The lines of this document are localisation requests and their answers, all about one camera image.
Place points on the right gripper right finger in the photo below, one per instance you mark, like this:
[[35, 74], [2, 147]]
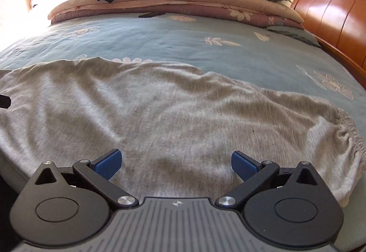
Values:
[[256, 177]]

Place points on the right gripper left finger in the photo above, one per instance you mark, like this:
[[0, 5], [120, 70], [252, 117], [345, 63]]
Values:
[[95, 176]]

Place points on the blue floral bed sheet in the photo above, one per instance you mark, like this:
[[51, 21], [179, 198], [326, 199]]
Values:
[[238, 51]]

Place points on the pink floral folded quilt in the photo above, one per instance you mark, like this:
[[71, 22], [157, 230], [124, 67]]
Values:
[[259, 13]]

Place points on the grey sweatpants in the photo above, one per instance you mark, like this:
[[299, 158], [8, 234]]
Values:
[[175, 125]]

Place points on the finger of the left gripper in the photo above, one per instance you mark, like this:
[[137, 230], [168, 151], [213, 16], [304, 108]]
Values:
[[5, 101]]

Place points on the orange wooden headboard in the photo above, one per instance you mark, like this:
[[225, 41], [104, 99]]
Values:
[[339, 26]]

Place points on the black smartphone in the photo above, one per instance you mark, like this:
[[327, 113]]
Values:
[[151, 14]]

